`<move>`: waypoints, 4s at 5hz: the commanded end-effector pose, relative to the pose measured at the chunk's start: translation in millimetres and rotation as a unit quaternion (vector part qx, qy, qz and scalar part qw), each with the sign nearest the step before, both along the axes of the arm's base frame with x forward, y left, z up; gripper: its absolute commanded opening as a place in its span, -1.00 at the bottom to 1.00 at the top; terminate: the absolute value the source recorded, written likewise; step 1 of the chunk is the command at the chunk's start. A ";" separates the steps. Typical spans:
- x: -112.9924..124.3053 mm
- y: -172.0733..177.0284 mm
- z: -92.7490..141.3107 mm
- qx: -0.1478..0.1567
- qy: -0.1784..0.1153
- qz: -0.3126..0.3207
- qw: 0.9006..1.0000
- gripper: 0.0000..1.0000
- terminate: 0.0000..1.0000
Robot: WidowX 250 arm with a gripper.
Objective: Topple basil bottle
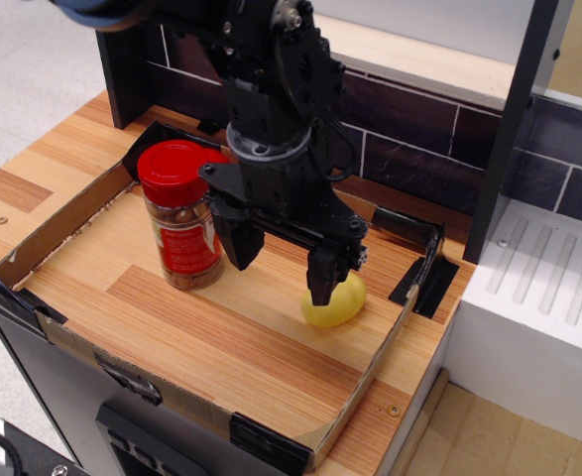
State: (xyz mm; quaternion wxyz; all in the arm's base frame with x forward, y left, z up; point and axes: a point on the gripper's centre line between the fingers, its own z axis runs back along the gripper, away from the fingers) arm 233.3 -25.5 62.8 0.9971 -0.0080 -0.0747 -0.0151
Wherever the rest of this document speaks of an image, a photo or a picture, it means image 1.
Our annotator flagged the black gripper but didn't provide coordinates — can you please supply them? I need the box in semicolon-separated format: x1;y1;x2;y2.
199;149;368;305

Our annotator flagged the red lidded spice bottle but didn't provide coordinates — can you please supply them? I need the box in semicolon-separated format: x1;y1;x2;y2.
137;140;228;291

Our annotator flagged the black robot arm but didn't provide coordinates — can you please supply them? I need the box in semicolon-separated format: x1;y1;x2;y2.
59;1;367;306

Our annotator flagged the yellow potato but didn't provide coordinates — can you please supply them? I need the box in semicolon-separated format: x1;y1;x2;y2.
300;274;367;328

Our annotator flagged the dark brick backsplash panel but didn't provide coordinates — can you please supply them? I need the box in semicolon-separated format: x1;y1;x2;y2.
141;24;582;221

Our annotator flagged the white sink drainboard unit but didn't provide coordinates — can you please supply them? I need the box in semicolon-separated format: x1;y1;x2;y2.
444;200;582;440

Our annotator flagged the dark grey vertical post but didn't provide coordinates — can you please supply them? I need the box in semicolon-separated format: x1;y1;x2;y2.
463;1;558;264

